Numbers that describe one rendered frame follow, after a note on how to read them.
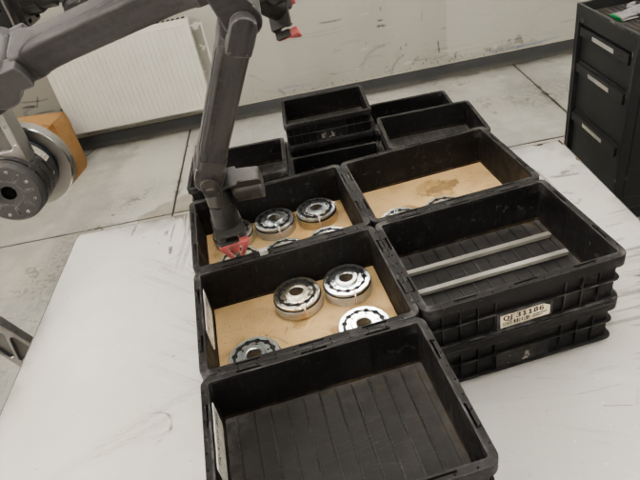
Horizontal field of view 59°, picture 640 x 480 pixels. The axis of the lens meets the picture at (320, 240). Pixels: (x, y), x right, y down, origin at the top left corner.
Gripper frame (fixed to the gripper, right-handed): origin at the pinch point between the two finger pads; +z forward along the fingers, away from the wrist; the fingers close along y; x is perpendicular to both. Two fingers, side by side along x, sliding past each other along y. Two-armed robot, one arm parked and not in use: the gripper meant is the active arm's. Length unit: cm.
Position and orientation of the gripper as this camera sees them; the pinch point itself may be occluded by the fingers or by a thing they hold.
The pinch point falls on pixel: (237, 255)
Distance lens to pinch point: 131.7
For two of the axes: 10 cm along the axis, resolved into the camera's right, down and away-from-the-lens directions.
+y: -3.1, -5.1, 8.0
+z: 1.6, 8.0, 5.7
